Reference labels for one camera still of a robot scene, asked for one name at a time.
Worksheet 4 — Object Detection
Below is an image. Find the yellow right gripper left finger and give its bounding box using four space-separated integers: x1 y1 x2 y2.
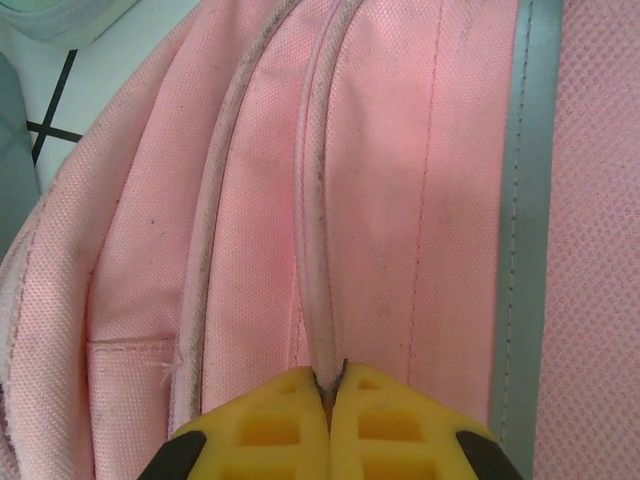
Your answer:
142 366 331 480

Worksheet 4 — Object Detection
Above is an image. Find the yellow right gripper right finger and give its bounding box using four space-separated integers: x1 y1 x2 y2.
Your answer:
329 362 526 480

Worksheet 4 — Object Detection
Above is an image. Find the pink student backpack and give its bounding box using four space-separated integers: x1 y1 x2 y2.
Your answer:
0 0 640 480

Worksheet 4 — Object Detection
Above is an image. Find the teal book with cream pages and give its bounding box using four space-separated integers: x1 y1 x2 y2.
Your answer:
0 49 44 204

